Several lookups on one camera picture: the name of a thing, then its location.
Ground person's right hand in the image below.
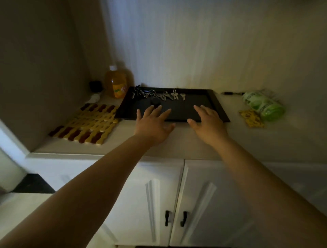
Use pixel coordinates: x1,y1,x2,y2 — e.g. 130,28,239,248
187,105,229,148

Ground green wet wipes pack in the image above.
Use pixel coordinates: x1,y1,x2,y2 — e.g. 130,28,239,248
241,89,285,122

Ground orange liquid plastic bottle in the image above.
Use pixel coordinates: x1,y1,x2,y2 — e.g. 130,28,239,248
104,65,128,99

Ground wooden two-tone trivet mat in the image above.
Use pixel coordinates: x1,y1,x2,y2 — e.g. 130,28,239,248
49,103,121,145

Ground row of silver keys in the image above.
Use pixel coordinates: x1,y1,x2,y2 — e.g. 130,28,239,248
131,85,186,102

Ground person's left hand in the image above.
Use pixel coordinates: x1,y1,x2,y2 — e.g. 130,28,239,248
134,105,176,147

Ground yellow sachet packet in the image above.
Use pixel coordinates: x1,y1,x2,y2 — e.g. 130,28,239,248
239,109,266,128

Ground person's right forearm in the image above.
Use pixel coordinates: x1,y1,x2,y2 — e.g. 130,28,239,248
212,137,327,248

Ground person's left forearm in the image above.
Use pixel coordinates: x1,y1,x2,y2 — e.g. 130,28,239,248
0,133,154,248

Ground white cabinet door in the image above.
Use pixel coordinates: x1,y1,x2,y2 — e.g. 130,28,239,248
85,160,185,248
169,160,327,248

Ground small black jar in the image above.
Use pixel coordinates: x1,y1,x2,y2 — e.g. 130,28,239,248
89,81,103,94

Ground black rectangular tray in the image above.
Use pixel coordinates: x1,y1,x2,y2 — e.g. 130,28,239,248
114,86,230,123

